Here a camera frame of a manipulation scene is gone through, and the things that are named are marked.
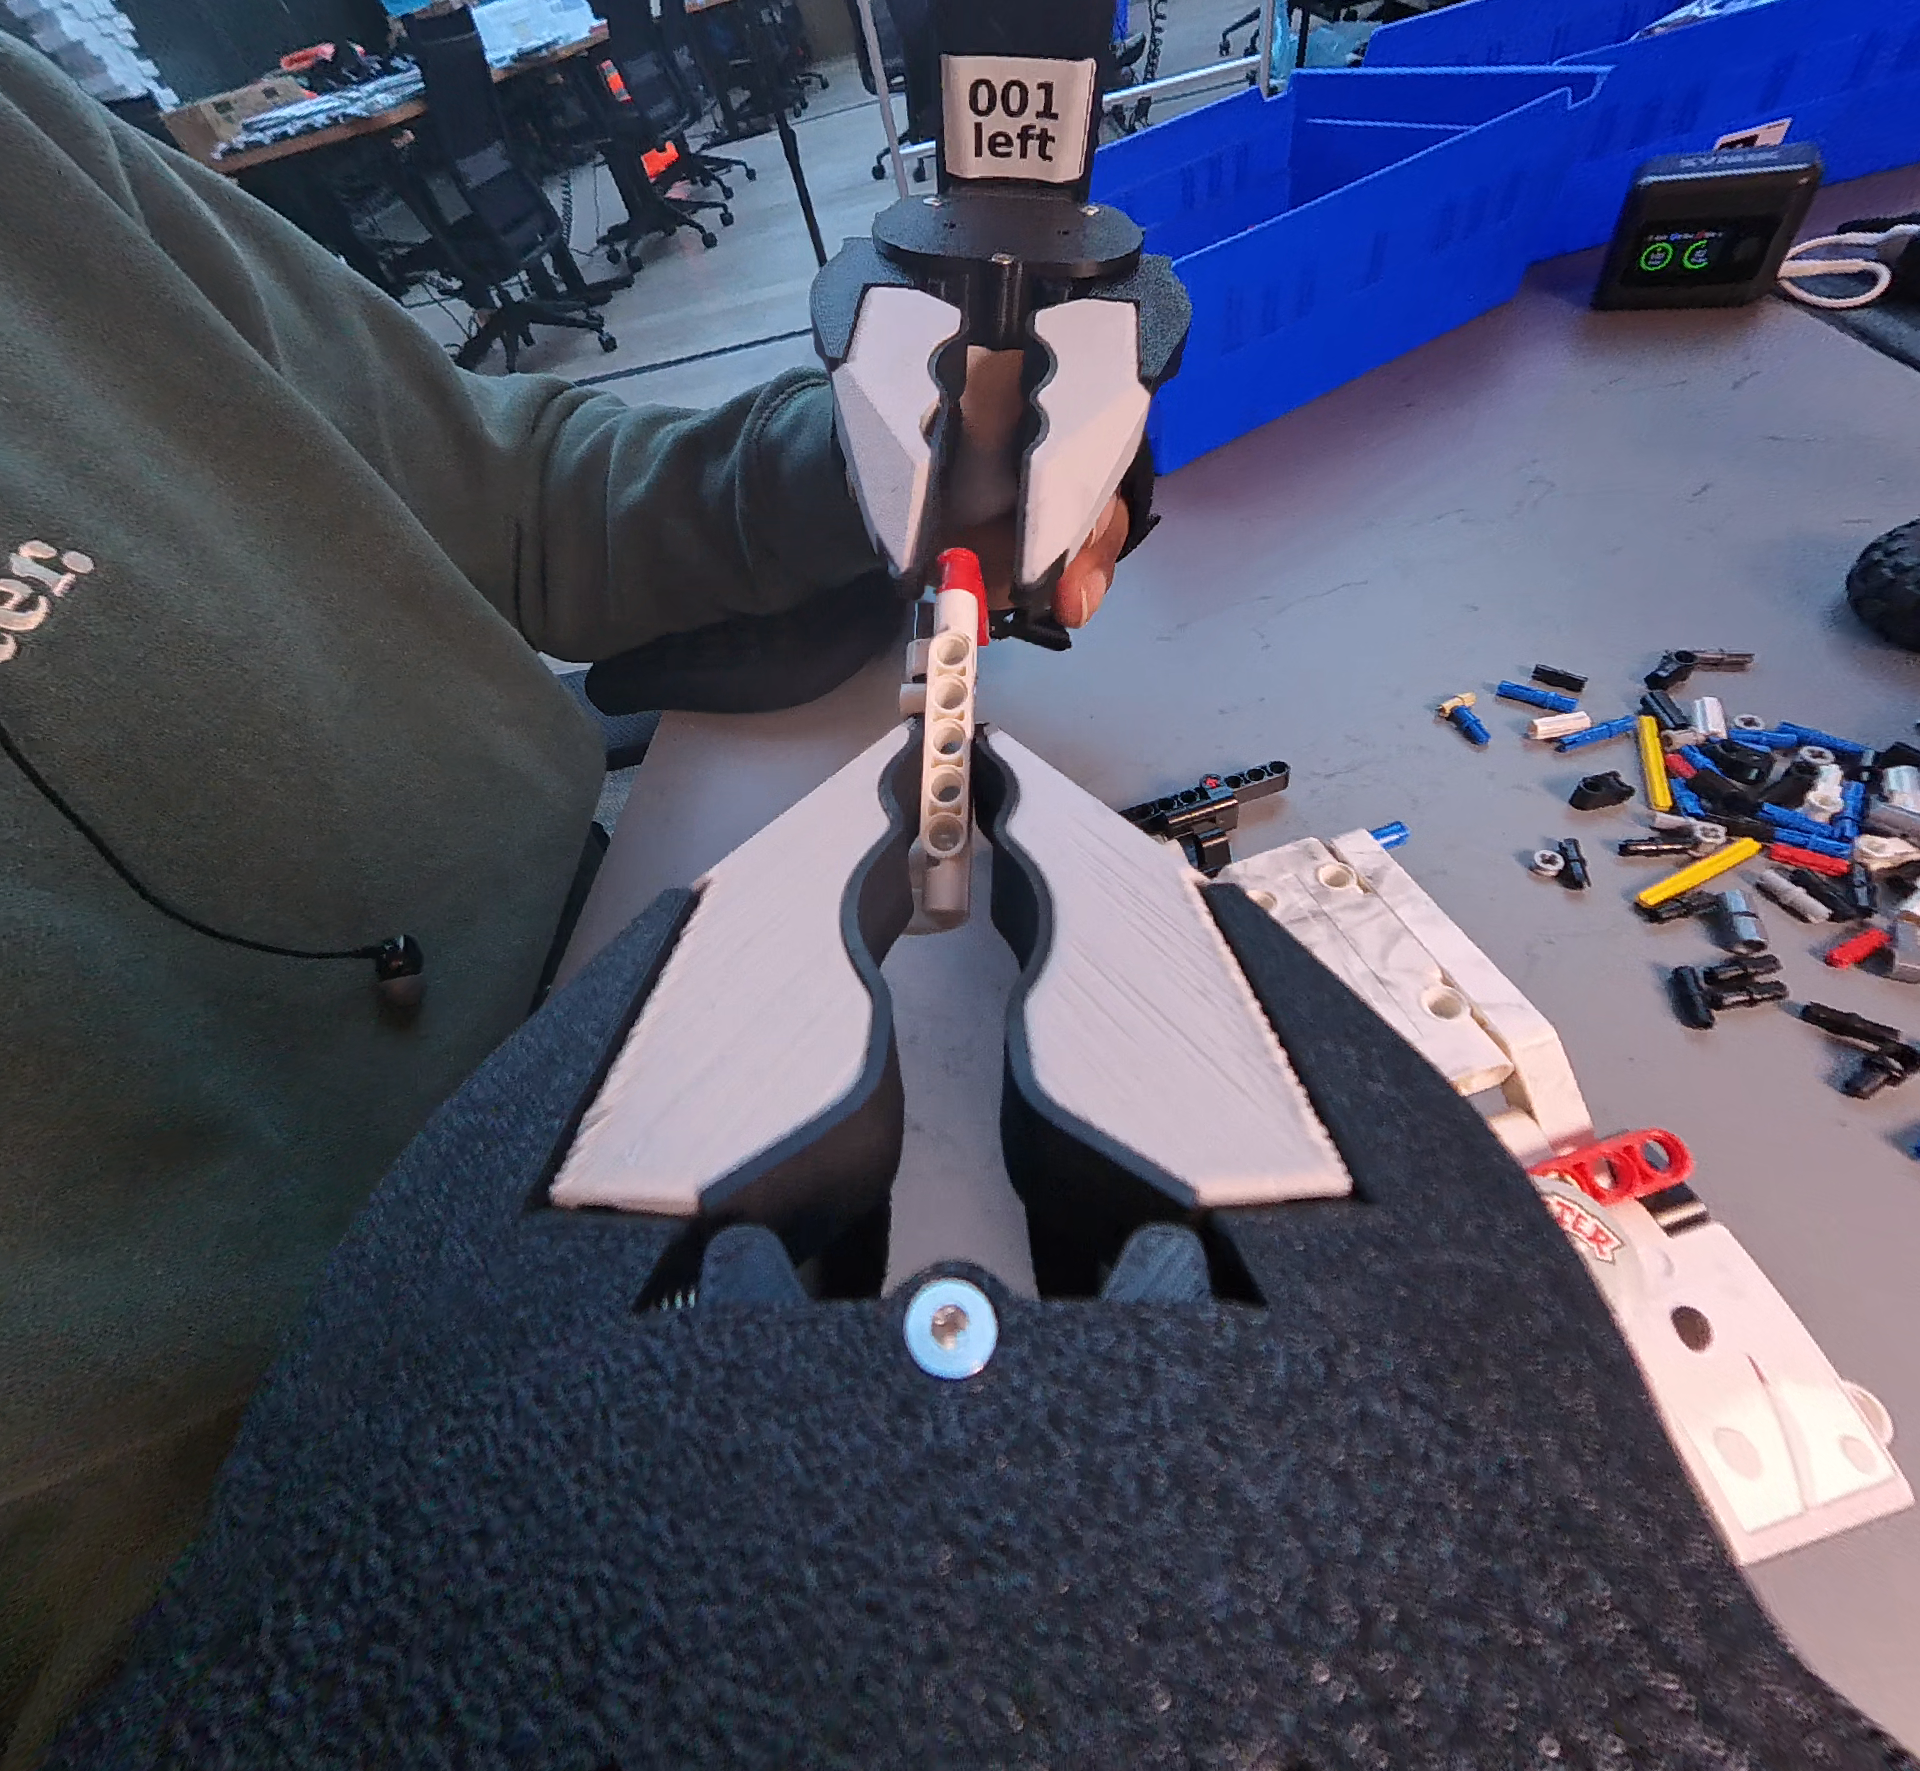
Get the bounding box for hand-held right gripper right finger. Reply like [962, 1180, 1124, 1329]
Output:
[972, 728, 1355, 1214]

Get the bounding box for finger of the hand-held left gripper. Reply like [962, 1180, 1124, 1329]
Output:
[828, 285, 970, 592]
[1016, 298, 1157, 592]

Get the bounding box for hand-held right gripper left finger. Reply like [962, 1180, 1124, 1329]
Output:
[547, 724, 922, 1214]

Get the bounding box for blue plastic bin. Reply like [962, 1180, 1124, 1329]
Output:
[1366, 0, 1920, 287]
[1088, 62, 1614, 476]

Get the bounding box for white straight brick beam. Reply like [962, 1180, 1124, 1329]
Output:
[901, 629, 985, 931]

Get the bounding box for white toy truck model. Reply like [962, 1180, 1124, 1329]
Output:
[1116, 759, 1900, 1569]

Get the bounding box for person's left forearm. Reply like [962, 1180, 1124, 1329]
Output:
[452, 368, 903, 669]

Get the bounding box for grey desk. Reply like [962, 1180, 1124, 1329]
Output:
[555, 165, 1920, 1771]

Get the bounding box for person's left hand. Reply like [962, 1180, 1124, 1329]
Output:
[1052, 487, 1135, 630]

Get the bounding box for wooden background table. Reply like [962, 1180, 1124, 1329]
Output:
[166, 0, 753, 175]

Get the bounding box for pile of small brick parts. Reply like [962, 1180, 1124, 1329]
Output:
[1432, 643, 1920, 1106]

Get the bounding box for black timer with green display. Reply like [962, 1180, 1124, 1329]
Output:
[1590, 143, 1824, 312]

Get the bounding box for black rubber toy tyre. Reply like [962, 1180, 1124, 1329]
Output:
[1842, 519, 1920, 672]

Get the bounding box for black earbud cable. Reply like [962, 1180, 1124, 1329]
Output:
[0, 721, 427, 1008]

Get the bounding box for white cable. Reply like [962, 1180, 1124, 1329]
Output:
[1778, 227, 1901, 312]

